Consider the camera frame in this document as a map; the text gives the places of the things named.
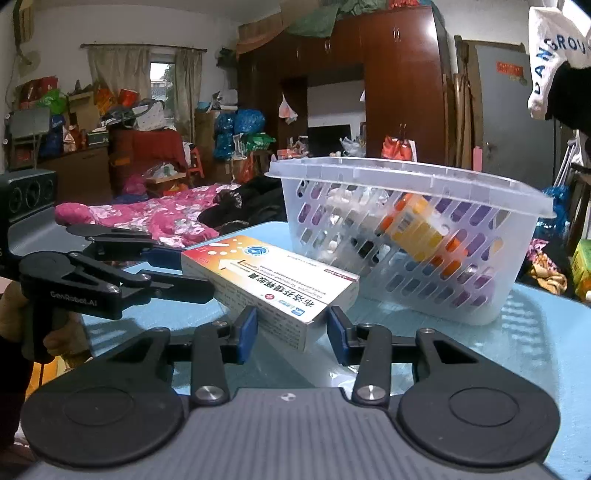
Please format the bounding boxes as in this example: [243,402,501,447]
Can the white black hanging garment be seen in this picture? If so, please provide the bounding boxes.
[527,4,591,132]

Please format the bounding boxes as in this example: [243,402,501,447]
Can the blue plastic bag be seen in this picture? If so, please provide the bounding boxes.
[542,185,575,241]

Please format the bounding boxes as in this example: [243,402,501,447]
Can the orange bottle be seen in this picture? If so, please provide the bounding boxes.
[383,194,462,266]

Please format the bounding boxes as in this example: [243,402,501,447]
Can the black clothing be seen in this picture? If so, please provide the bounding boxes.
[198,178,289,236]

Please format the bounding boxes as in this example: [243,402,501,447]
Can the beige curtain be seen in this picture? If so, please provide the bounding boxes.
[88,44,151,100]
[174,48,204,134]

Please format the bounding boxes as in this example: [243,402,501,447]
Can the green package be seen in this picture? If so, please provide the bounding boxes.
[240,133,277,160]

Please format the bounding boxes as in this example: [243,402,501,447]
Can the person's left hand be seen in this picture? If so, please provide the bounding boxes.
[0,281,93,370]

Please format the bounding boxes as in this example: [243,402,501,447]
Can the red stool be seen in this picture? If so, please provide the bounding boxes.
[187,147,206,178]

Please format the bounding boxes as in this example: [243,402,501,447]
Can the grey door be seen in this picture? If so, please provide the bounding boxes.
[462,39,561,190]

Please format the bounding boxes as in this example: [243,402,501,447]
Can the red orange bag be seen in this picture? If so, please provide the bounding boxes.
[381,135,419,162]

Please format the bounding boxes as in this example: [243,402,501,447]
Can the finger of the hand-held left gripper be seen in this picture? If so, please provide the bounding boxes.
[69,251,215,319]
[67,224,185,273]

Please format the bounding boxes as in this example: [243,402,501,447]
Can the green cloth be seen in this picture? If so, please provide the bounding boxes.
[286,4,340,38]

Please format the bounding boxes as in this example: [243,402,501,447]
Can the window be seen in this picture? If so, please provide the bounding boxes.
[150,60,177,116]

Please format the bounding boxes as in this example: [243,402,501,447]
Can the hanging pink white plastic bag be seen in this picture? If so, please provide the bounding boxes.
[277,92,298,125]

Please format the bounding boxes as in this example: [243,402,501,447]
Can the green yellow box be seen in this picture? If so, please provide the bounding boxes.
[570,237,591,303]

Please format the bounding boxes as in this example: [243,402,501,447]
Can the brown wooden wardrobe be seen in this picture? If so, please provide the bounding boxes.
[238,4,455,174]

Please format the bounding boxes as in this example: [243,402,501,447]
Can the red cloth covered chair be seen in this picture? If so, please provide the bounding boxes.
[108,128,190,195]

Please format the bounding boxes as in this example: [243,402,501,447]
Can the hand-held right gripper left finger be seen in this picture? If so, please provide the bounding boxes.
[92,305,259,408]

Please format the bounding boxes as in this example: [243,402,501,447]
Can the wooden sticks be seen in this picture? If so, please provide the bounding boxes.
[455,34,476,169]

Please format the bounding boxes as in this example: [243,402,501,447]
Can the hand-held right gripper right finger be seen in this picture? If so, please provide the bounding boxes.
[327,305,497,408]

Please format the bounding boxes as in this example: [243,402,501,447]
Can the blue plastic bags pile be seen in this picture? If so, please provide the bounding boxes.
[215,108,266,162]

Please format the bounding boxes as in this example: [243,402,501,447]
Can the white orange medicine box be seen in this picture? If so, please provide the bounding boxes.
[181,235,361,354]

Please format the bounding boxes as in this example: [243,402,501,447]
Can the yellow printed cloth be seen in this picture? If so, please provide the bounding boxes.
[526,237,568,296]

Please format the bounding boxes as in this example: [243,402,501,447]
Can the white plastic basket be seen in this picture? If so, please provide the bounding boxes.
[264,157,555,326]

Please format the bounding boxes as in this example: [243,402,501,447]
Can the black television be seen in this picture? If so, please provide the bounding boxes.
[307,124,365,158]

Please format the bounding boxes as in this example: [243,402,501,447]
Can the pink floral blanket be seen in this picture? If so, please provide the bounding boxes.
[55,184,241,250]

